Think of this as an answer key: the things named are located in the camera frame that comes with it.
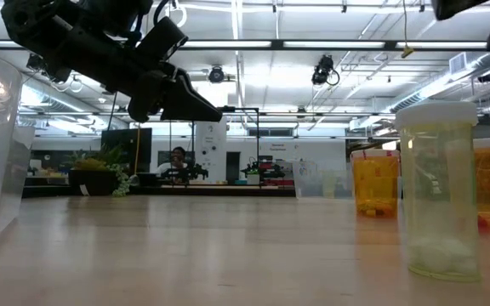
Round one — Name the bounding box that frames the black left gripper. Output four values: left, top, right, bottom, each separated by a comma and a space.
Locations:
0, 0, 178, 124

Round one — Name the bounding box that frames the amber bottle red-marked cap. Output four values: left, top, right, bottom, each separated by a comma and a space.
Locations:
350, 148, 401, 219

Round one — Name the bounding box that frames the person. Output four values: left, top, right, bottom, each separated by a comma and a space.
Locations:
156, 146, 190, 176

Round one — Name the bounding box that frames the black monitor screen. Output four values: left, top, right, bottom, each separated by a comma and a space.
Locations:
101, 127, 153, 174

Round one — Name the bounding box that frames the potted green succulent plant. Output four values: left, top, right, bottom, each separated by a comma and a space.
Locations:
64, 143, 132, 198

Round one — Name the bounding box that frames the overhead black light bar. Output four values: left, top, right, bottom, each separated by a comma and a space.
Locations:
0, 39, 489, 52

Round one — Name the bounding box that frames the dark long bench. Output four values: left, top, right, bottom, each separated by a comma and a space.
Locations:
21, 185, 296, 199

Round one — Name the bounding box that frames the black hanging cable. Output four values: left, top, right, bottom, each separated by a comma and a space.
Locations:
106, 101, 119, 132

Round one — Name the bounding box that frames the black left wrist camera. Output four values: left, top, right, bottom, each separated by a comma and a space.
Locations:
135, 15, 190, 65

